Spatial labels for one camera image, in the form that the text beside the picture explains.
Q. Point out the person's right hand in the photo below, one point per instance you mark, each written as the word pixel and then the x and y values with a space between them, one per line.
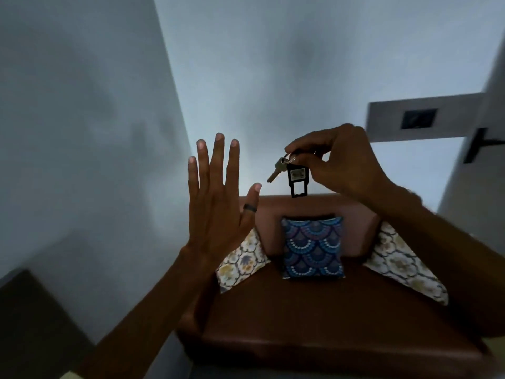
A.
pixel 347 161

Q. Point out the person's left hand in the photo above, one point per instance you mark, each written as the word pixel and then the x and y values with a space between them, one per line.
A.
pixel 215 217

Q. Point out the person's left thumb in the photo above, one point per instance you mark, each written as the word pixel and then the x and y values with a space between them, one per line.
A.
pixel 251 205

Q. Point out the person's left little finger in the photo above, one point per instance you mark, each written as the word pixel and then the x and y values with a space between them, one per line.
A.
pixel 193 177

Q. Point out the person's right thumb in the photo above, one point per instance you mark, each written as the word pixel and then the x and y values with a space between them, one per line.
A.
pixel 313 167

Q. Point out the person's left middle finger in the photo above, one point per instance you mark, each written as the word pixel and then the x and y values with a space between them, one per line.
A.
pixel 218 159

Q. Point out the silver key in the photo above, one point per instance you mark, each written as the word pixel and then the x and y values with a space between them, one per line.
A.
pixel 277 168

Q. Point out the person's right forearm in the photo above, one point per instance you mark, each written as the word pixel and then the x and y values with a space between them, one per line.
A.
pixel 446 256

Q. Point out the person's left forearm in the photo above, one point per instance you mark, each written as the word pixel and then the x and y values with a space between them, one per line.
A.
pixel 146 315

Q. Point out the white patterned cushion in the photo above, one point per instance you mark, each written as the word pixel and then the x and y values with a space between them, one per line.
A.
pixel 242 260
pixel 406 264

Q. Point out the blue patterned cushion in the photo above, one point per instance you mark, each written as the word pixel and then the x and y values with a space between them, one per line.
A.
pixel 312 248

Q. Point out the brown leather sofa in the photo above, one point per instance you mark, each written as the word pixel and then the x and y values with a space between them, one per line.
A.
pixel 315 319

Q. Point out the white door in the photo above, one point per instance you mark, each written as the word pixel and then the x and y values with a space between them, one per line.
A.
pixel 477 201

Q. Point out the dark wooden cabinet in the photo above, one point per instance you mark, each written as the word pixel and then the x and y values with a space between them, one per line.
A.
pixel 35 331

